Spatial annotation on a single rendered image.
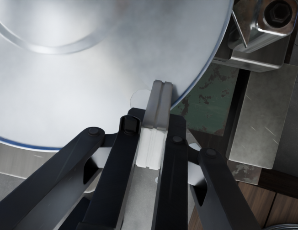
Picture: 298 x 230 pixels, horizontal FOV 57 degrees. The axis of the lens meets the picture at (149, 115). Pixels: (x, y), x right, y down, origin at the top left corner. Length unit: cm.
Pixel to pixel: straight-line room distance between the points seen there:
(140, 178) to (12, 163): 82
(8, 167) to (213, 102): 25
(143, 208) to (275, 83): 81
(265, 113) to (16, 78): 29
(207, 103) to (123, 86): 17
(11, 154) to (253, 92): 29
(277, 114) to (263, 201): 38
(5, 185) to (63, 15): 103
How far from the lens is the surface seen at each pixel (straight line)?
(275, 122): 40
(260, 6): 24
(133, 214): 111
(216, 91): 37
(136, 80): 23
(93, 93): 23
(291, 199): 77
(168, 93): 20
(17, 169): 27
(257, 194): 74
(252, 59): 32
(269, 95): 39
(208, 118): 37
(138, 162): 17
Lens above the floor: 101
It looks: 85 degrees down
